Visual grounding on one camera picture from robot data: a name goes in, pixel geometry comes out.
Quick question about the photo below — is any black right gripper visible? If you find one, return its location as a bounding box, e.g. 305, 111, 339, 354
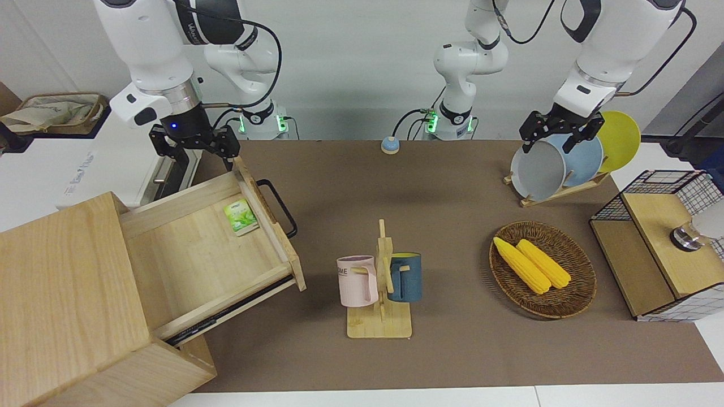
149, 105, 242, 171

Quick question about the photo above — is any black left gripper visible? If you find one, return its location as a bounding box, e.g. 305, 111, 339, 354
519, 104, 605, 155

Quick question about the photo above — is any light wooden drawer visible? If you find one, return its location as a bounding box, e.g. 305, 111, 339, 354
119, 155, 307, 347

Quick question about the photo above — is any light blue plate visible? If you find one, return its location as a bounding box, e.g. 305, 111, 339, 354
546, 133, 605, 188

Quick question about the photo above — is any grey plate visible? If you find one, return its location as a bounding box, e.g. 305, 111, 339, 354
510, 140, 567, 202

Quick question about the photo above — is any yellow plate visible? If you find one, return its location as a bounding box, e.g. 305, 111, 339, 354
594, 111, 641, 174

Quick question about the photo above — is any wooden plate rack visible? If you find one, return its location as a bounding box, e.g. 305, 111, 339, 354
503, 170, 611, 208

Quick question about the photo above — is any green tea bag packet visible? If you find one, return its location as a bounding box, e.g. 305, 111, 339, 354
222, 198, 260, 237

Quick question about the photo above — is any white toaster oven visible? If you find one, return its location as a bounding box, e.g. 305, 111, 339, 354
57, 105, 204, 211

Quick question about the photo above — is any brown storage box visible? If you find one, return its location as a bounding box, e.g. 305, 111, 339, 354
14, 92, 109, 135

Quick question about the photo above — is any brown table mat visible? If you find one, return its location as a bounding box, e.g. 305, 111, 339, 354
170, 140, 724, 393

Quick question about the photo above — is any yellow corn cob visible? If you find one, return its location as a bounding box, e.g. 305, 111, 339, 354
493, 236, 552, 295
516, 239, 572, 290

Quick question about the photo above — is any brown wicker basket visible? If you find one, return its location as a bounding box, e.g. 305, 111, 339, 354
489, 220, 597, 320

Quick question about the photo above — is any white cloth bag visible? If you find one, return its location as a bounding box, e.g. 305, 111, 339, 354
0, 96, 100, 133

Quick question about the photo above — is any light wooden cabinet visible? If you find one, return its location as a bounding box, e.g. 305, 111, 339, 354
0, 191, 218, 407

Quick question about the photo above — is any pink mug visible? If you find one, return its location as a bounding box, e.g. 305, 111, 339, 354
337, 256, 380, 309

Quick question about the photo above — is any dark blue mug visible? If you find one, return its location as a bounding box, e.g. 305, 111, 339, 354
386, 253, 423, 303

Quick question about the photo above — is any wooden mug rack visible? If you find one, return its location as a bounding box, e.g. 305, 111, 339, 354
346, 219, 413, 340

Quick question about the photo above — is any black metal drawer handle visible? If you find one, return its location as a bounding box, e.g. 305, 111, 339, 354
256, 179, 299, 239

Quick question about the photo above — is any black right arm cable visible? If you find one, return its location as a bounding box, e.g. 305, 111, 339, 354
175, 0, 282, 109

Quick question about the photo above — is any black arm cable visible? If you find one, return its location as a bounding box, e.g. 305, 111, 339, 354
175, 0, 282, 109
617, 6, 697, 97

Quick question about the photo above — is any black base power cable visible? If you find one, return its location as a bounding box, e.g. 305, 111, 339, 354
393, 107, 433, 141

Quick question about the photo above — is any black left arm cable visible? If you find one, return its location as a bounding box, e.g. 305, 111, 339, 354
617, 6, 697, 97

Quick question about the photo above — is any wire grid wooden shelf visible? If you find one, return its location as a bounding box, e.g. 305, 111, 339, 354
589, 170, 724, 323

